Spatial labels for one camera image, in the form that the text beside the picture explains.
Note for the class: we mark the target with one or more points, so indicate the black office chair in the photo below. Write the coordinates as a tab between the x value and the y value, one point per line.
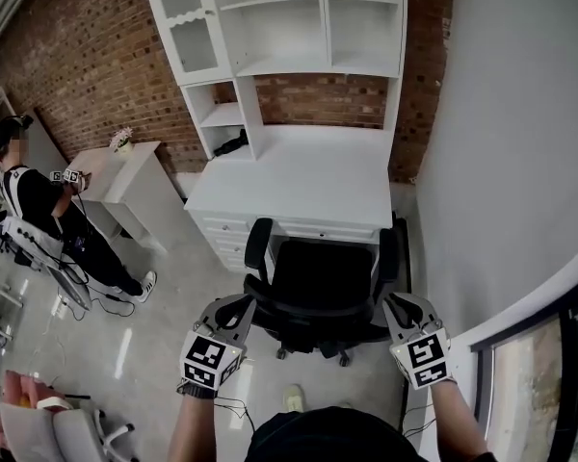
318	277

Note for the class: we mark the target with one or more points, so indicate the black object on shelf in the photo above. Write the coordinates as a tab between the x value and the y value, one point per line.
228	147

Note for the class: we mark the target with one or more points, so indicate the black stick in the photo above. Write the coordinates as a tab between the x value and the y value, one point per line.
78	396

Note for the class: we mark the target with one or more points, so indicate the white desk with shelf hutch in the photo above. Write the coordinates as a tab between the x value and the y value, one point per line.
294	181

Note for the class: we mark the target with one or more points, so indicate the white office chair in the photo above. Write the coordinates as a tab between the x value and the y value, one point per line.
72	431

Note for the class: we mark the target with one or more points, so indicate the pale yellow shoe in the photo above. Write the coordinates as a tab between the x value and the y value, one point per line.
294	397

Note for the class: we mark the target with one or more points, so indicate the black window frame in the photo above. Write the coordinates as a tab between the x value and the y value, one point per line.
570	378

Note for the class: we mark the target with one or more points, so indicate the person's black-clothed body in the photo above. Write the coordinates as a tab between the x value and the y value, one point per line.
327	438

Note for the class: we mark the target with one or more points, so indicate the person's left forearm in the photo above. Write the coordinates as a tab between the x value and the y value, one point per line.
192	426

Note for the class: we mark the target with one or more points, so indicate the pink cushion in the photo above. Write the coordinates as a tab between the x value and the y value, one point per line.
19	388

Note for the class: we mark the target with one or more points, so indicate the person's right forearm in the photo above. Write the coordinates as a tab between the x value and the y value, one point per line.
455	421

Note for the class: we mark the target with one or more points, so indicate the white power strip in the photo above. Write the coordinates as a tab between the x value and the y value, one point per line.
60	307

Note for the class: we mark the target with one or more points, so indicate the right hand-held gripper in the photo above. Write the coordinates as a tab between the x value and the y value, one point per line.
426	359

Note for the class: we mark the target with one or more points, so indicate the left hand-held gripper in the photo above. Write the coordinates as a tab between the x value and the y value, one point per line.
207	359

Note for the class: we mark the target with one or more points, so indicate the small white cabinet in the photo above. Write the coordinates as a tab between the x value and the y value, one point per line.
125	186

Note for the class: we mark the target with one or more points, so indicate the pink flowers in pot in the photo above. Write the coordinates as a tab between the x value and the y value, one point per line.
121	140

